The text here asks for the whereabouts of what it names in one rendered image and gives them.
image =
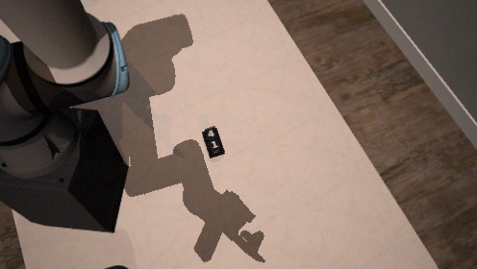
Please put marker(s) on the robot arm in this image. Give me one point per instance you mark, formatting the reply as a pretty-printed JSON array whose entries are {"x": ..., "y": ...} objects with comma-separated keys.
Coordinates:
[{"x": 75, "y": 62}]

